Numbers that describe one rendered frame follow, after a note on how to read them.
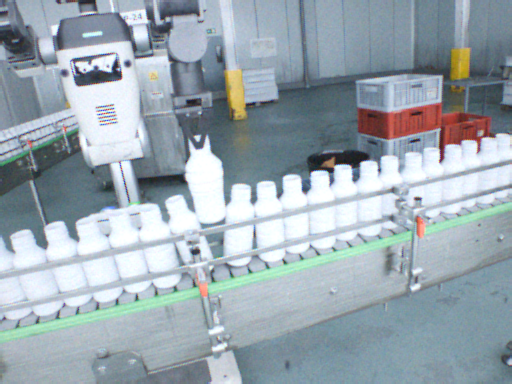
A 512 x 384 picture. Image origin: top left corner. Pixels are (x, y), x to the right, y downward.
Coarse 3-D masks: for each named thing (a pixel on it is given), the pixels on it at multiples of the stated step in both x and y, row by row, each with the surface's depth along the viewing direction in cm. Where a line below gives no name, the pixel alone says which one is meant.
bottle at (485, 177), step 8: (488, 144) 84; (496, 144) 84; (480, 152) 86; (488, 152) 84; (496, 152) 85; (480, 160) 85; (488, 160) 84; (496, 160) 84; (496, 168) 85; (480, 176) 87; (488, 176) 85; (496, 176) 86; (480, 184) 87; (488, 184) 86; (496, 184) 87; (480, 200) 88; (488, 200) 88
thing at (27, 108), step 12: (0, 60) 549; (0, 72) 552; (12, 72) 577; (12, 84) 576; (24, 84) 608; (12, 96) 575; (24, 96) 606; (36, 96) 641; (12, 108) 574; (24, 108) 605; (36, 108) 639; (12, 120) 581; (24, 120) 603
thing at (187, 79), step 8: (176, 64) 59; (184, 64) 59; (192, 64) 59; (200, 64) 61; (176, 72) 60; (184, 72) 59; (192, 72) 60; (200, 72) 61; (176, 80) 60; (184, 80) 60; (192, 80) 60; (200, 80) 61; (176, 88) 61; (184, 88) 60; (192, 88) 61; (200, 88) 61; (176, 96) 59; (184, 96) 59; (192, 96) 59; (200, 96) 59; (208, 96) 60; (176, 104) 59; (184, 104) 59
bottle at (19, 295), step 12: (0, 240) 61; (0, 252) 61; (12, 252) 64; (0, 264) 60; (12, 264) 62; (0, 288) 61; (12, 288) 62; (0, 300) 62; (12, 300) 63; (24, 300) 64; (12, 312) 63; (24, 312) 65
